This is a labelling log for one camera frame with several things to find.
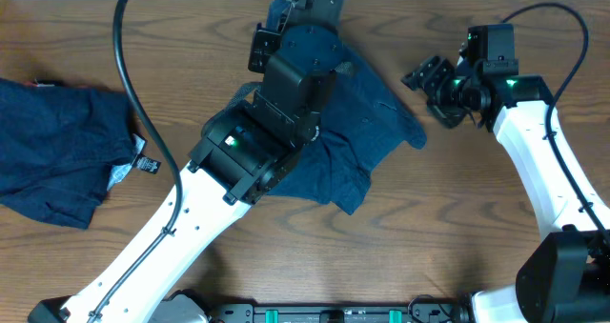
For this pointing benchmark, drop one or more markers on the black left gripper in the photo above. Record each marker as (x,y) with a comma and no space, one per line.
(260,47)

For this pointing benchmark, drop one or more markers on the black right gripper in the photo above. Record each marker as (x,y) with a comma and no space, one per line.
(429,77)

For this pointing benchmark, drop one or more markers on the blue denim shorts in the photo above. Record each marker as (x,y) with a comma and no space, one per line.
(362,123)

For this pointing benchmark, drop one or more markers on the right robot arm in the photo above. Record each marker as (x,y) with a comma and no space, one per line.
(566,279)

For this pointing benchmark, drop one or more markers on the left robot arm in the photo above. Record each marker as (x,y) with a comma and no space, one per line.
(243,152)

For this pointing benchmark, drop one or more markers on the black clothing label tag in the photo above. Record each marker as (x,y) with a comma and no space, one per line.
(146,164)

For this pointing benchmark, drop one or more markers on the dark navy folded garment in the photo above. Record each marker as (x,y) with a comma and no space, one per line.
(62,149)

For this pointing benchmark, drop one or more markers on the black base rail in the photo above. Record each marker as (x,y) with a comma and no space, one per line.
(182,310)

